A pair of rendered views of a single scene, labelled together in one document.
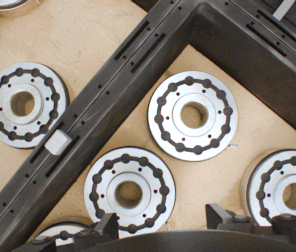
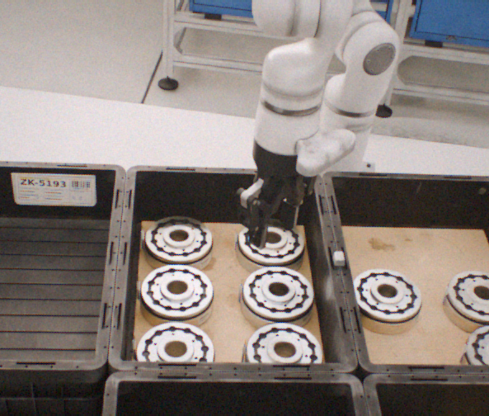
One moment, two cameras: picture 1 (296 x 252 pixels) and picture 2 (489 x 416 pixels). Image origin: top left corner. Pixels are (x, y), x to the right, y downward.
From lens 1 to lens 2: 0.96 m
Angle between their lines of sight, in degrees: 53
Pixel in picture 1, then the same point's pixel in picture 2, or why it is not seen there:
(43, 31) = (435, 352)
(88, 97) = (347, 285)
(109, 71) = (350, 300)
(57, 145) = (337, 255)
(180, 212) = (232, 314)
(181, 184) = (248, 328)
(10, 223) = (324, 222)
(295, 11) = not seen: outside the picture
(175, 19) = (348, 343)
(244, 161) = not seen: hidden behind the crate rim
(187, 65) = not seen: hidden behind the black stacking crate
